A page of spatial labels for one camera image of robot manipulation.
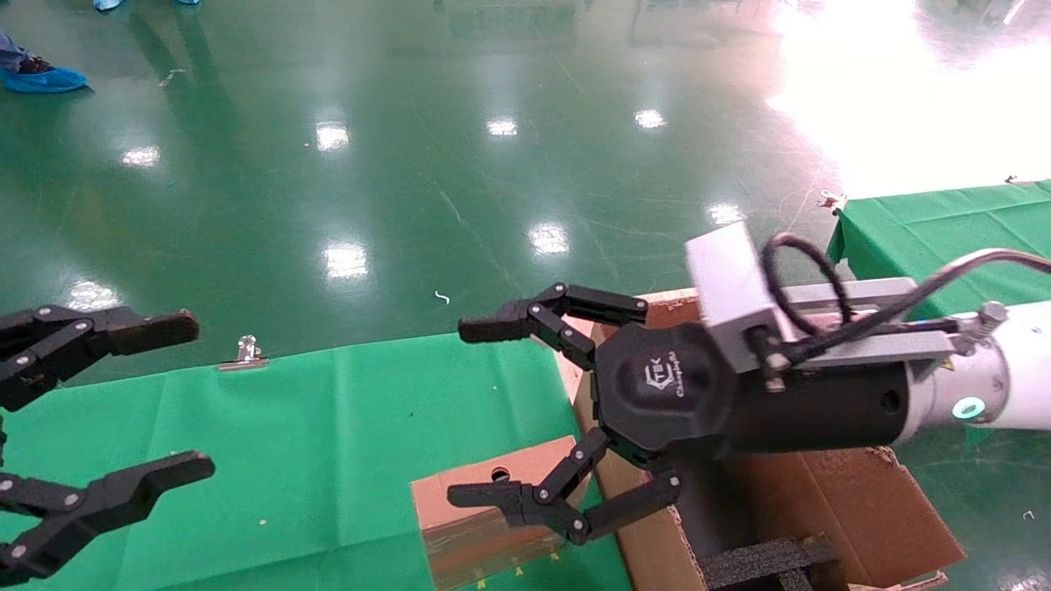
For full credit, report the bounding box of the large green tablecloth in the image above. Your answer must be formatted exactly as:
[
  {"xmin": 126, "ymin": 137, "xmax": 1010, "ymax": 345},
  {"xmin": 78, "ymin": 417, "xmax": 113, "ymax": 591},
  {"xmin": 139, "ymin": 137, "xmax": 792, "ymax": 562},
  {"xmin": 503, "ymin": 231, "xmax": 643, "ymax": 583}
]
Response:
[{"xmin": 0, "ymin": 332, "xmax": 633, "ymax": 591}]

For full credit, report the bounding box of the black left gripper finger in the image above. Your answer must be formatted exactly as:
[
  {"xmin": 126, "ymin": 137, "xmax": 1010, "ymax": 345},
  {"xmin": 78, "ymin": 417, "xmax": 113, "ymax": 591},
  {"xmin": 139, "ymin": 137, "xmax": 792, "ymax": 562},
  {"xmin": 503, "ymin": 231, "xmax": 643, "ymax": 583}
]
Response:
[
  {"xmin": 0, "ymin": 450, "xmax": 216, "ymax": 588},
  {"xmin": 0, "ymin": 305, "xmax": 200, "ymax": 411}
]

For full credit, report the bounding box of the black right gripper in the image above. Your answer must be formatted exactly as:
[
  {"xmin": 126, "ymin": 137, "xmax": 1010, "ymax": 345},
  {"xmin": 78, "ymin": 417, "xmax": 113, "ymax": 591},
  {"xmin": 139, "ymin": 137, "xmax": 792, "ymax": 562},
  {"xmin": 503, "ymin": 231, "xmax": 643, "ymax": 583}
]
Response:
[{"xmin": 447, "ymin": 282, "xmax": 914, "ymax": 547}]

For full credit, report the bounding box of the silver binder clip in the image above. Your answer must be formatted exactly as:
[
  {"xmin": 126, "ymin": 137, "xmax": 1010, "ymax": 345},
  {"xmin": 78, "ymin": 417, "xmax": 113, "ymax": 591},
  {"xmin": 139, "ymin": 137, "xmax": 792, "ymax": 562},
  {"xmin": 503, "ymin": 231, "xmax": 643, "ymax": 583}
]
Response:
[{"xmin": 218, "ymin": 334, "xmax": 270, "ymax": 372}]

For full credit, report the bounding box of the large open brown carton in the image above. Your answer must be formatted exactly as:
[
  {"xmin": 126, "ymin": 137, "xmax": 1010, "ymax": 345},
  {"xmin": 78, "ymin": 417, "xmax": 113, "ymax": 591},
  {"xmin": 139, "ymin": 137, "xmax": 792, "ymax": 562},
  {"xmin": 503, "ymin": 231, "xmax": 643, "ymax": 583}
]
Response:
[{"xmin": 567, "ymin": 287, "xmax": 968, "ymax": 591}]

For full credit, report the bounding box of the black foam insert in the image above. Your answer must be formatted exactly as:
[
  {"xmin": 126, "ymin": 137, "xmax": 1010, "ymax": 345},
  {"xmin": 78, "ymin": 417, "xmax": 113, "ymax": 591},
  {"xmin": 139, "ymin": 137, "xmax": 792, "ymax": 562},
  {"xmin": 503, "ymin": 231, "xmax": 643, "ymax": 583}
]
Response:
[{"xmin": 698, "ymin": 534, "xmax": 840, "ymax": 591}]

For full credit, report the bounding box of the black looped camera cable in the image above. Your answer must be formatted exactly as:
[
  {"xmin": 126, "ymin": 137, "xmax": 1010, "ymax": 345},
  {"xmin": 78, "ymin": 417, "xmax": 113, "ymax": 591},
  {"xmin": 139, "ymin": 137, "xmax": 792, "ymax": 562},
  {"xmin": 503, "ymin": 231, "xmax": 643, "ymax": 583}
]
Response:
[{"xmin": 759, "ymin": 232, "xmax": 855, "ymax": 364}]

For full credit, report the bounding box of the person leg in jeans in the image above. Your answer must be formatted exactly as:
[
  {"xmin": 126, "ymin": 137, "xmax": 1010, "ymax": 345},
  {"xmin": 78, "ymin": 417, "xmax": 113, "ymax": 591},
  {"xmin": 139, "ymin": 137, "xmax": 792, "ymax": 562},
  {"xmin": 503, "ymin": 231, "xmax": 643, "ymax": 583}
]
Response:
[{"xmin": 0, "ymin": 31, "xmax": 52, "ymax": 75}]

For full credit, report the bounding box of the dark grey arm cable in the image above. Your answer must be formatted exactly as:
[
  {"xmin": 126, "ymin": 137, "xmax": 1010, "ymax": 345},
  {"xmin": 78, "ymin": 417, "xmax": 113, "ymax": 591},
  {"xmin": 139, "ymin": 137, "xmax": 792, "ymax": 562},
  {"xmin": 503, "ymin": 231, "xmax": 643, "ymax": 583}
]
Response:
[{"xmin": 784, "ymin": 248, "xmax": 1051, "ymax": 358}]

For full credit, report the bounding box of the small brown cardboard box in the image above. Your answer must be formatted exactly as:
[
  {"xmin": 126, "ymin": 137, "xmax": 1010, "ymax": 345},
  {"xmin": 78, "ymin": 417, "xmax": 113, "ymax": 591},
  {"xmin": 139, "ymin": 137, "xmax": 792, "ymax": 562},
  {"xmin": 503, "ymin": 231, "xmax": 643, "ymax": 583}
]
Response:
[{"xmin": 411, "ymin": 435, "xmax": 594, "ymax": 591}]

